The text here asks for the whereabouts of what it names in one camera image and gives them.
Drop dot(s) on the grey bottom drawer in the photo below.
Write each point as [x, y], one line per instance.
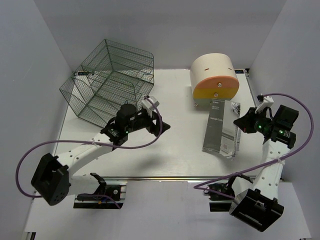
[202, 103]

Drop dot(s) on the yellow drawer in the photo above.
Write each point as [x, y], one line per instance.
[214, 93]

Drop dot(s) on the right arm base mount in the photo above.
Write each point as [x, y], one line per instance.
[221, 203]

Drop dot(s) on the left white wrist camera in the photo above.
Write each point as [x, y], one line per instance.
[150, 103]

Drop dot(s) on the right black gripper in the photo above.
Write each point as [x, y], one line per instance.
[245, 122]

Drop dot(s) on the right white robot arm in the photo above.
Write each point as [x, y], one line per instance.
[256, 203]

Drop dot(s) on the grey setup guide booklet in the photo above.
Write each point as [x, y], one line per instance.
[222, 136]

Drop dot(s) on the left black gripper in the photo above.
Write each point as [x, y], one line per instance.
[152, 128]

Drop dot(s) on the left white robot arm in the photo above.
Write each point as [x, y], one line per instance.
[55, 176]

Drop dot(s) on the orange top drawer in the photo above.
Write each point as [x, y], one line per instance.
[218, 82]

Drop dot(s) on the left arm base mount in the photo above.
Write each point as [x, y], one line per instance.
[92, 191]

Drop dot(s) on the green wire mesh organizer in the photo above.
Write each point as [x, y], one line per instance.
[112, 75]

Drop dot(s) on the cream round drawer box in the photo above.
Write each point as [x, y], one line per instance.
[210, 65]

